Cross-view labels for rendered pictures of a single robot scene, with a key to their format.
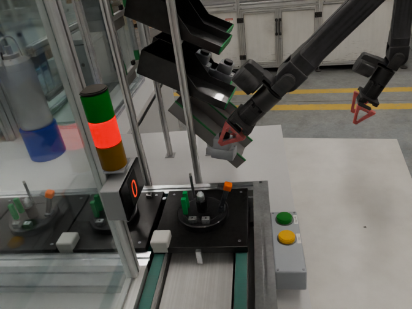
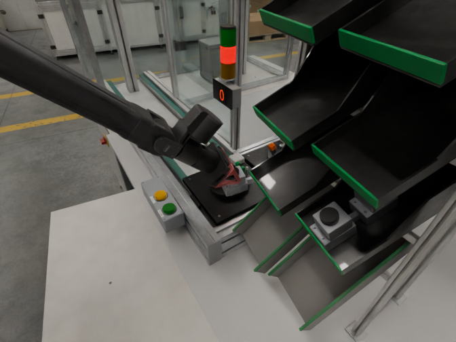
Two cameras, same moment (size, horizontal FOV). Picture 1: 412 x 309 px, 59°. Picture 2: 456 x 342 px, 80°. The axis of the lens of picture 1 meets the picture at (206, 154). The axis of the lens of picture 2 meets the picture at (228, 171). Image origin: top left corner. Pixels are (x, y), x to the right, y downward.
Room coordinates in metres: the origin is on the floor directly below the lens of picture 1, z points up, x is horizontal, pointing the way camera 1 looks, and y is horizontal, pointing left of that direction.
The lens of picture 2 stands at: (1.29, -0.43, 1.60)
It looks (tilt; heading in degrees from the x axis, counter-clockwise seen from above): 40 degrees down; 138
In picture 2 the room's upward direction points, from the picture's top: straight up
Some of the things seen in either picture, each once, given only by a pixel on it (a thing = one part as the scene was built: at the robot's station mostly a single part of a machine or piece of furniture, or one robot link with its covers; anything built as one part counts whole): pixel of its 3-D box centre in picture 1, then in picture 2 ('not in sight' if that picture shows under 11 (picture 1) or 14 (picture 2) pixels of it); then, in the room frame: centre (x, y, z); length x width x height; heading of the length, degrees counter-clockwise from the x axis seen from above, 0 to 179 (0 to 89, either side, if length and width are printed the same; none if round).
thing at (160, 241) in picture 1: (161, 241); (236, 161); (0.71, 0.14, 0.97); 0.05 x 0.05 x 0.04; 80
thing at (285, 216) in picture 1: (284, 219); (169, 209); (0.74, -0.18, 0.96); 0.04 x 0.04 x 0.02
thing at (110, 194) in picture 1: (110, 149); (228, 66); (0.62, 0.18, 1.29); 0.12 x 0.05 x 0.25; 170
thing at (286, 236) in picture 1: (286, 238); (160, 195); (0.67, -0.17, 0.96); 0.04 x 0.04 x 0.02
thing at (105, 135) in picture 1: (104, 130); (228, 53); (0.62, 0.18, 1.33); 0.05 x 0.05 x 0.05
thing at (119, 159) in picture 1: (111, 153); (228, 69); (0.62, 0.18, 1.28); 0.05 x 0.05 x 0.05
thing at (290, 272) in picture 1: (286, 247); (162, 202); (0.67, -0.17, 0.93); 0.21 x 0.07 x 0.06; 170
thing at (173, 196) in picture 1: (203, 217); (229, 186); (0.79, 0.03, 0.96); 0.24 x 0.24 x 0.02; 80
